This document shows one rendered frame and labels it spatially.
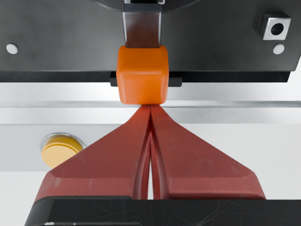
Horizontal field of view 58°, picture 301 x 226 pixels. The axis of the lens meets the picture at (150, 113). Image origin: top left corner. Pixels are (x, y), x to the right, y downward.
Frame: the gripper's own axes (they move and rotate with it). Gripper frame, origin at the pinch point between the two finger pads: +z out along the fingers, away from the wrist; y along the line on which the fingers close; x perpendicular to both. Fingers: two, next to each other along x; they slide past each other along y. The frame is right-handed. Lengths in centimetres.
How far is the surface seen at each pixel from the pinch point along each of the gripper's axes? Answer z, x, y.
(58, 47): 9.6, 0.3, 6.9
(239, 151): 21.0, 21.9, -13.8
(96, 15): 9.6, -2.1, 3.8
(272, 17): 8.8, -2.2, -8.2
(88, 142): 10.7, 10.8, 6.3
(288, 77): 10.9, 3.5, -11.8
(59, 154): 9.5, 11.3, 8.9
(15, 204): 21.0, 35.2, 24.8
